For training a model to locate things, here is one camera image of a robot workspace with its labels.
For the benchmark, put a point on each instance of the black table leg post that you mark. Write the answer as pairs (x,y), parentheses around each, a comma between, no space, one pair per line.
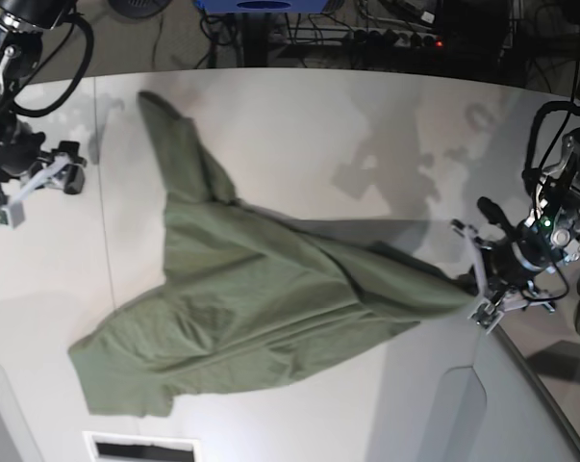
(254,39)

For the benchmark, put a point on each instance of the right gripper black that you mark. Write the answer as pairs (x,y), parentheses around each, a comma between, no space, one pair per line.
(21,157)

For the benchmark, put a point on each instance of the blue plastic bin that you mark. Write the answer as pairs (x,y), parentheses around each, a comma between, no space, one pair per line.
(262,6)

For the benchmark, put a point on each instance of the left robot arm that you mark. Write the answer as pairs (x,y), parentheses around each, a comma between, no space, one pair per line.
(549,238)

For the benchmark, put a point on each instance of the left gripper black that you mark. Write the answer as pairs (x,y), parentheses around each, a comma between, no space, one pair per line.
(512,263)

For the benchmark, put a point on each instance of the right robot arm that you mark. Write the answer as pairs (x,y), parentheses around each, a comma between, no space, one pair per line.
(22,24)

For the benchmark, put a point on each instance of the black round fan base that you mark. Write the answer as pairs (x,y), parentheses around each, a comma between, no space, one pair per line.
(138,9)

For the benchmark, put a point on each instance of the grey metal stand right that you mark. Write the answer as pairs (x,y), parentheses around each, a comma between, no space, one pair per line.
(548,353)

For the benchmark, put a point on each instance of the green t-shirt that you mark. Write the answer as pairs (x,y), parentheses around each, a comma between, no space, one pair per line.
(248,302)

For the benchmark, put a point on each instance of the power strip with red light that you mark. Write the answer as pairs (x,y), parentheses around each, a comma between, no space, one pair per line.
(402,39)

